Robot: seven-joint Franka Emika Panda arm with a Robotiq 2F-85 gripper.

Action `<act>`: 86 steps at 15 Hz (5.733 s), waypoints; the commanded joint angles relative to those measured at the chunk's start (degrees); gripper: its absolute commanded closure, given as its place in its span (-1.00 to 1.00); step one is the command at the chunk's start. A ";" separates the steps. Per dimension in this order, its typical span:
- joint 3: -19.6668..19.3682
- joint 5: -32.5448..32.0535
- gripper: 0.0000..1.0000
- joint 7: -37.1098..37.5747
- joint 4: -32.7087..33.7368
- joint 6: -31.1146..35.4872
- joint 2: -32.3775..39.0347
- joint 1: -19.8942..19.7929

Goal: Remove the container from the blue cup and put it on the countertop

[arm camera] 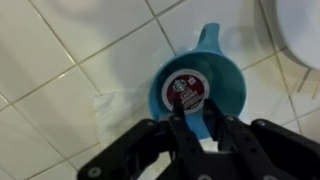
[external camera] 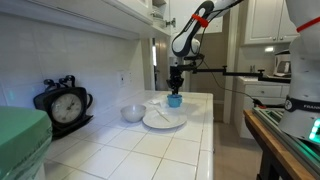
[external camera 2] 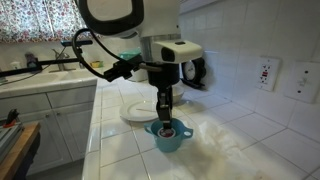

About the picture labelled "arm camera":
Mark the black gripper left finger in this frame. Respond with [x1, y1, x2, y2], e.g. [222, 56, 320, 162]
[78, 100, 208, 180]

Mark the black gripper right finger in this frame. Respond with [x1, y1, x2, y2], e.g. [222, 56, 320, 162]
[203, 99, 320, 180]

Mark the white round plate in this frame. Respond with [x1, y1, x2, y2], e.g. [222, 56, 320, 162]
[274, 0, 320, 72]

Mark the blue two-handled cup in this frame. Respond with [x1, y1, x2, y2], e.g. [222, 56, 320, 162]
[148, 22, 248, 141]

